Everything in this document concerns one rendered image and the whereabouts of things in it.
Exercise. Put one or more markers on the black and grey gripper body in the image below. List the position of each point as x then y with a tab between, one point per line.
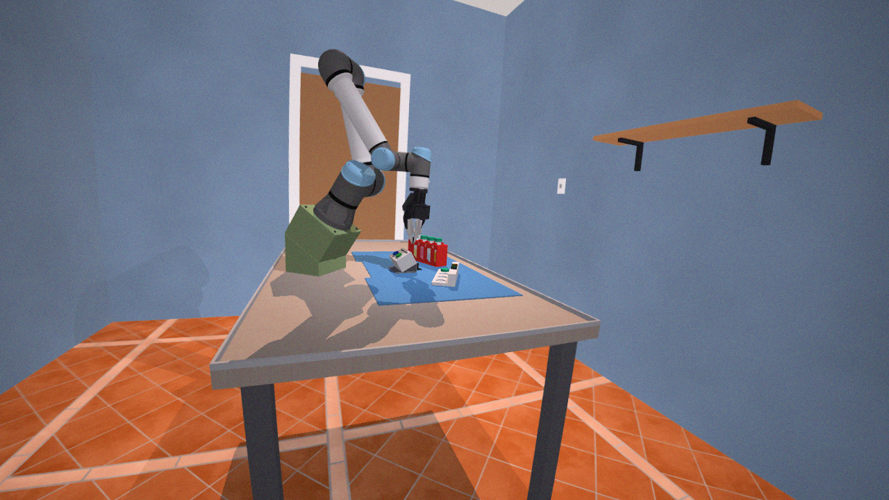
422	211

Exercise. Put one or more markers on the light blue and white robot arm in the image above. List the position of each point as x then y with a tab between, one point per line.
370	151

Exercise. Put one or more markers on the blue flat mat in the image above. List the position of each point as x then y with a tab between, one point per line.
390	288

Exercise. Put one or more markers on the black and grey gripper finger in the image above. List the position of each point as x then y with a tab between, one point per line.
409	226
418	228

